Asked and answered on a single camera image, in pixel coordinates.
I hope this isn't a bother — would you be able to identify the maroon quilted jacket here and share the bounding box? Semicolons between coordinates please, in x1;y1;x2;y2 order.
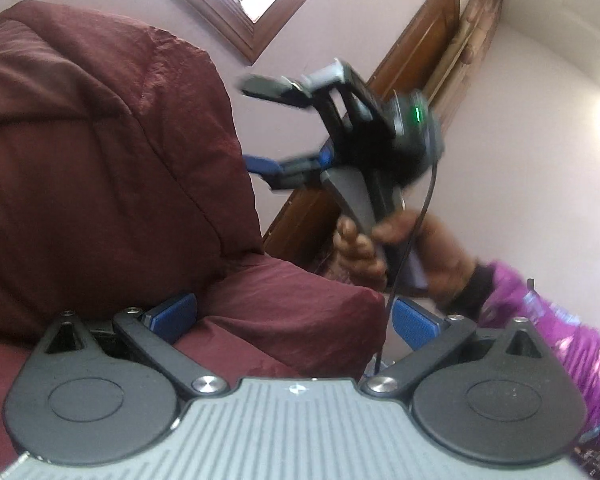
0;0;385;472

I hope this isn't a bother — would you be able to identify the purple patterned sleeve forearm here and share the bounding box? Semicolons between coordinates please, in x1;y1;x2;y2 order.
436;259;600;466

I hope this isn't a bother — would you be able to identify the person's right hand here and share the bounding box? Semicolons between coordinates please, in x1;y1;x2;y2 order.
334;209;477;306

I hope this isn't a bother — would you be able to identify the floral beige curtain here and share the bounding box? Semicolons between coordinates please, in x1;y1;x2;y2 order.
424;0;503;134

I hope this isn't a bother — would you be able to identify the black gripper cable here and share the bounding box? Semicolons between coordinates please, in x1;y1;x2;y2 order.
372;156;439;377

